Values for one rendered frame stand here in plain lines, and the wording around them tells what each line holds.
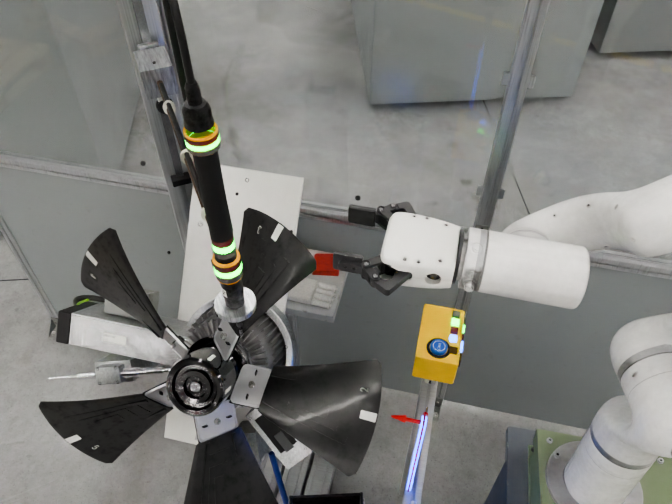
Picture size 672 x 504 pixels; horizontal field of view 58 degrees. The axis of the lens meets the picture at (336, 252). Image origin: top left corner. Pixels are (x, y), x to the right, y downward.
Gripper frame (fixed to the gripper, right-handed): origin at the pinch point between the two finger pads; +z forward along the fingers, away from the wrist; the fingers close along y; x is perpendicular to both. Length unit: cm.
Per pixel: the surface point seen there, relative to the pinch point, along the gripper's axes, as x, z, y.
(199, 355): -40.4, 28.5, -0.3
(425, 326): -59, -14, 30
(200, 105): 19.0, 18.3, -0.9
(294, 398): -47.0, 9.3, -1.4
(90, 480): -167, 97, 10
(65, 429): -59, 56, -13
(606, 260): -66, -60, 70
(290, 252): -23.2, 13.8, 15.2
